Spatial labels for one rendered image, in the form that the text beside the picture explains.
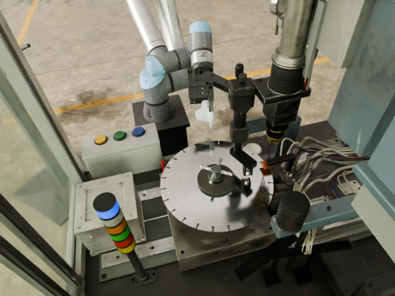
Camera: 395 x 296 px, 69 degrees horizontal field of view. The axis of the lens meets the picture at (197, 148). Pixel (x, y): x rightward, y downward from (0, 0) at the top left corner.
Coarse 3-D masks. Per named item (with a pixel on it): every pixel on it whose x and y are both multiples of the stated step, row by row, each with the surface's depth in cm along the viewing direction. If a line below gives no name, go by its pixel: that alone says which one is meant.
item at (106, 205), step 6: (108, 192) 57; (96, 198) 57; (102, 198) 57; (108, 198) 56; (114, 198) 56; (96, 204) 56; (102, 204) 56; (108, 204) 55; (114, 204) 55; (96, 210) 55; (102, 210) 55; (108, 210) 55; (114, 210) 56; (102, 216) 56; (108, 216) 56; (114, 216) 57
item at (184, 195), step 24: (216, 144) 94; (168, 168) 88; (192, 168) 88; (240, 168) 87; (168, 192) 82; (192, 192) 82; (240, 192) 81; (264, 192) 80; (192, 216) 76; (216, 216) 76; (240, 216) 75
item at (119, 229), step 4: (124, 220) 61; (120, 224) 60; (124, 224) 61; (108, 228) 60; (112, 228) 59; (116, 228) 60; (120, 228) 61; (124, 228) 62; (108, 232) 61; (112, 232) 60; (116, 232) 61; (120, 232) 61
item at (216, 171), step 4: (220, 160) 83; (216, 164) 82; (200, 168) 82; (204, 168) 81; (208, 168) 81; (212, 168) 80; (216, 168) 80; (220, 168) 80; (212, 172) 80; (216, 172) 79; (220, 172) 80; (224, 172) 80; (228, 172) 80; (212, 176) 79; (216, 176) 81; (212, 180) 78
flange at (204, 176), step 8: (224, 168) 86; (200, 176) 84; (208, 176) 82; (224, 176) 83; (232, 176) 84; (200, 184) 82; (208, 184) 82; (216, 184) 82; (224, 184) 82; (232, 184) 82; (208, 192) 80; (216, 192) 80; (224, 192) 80
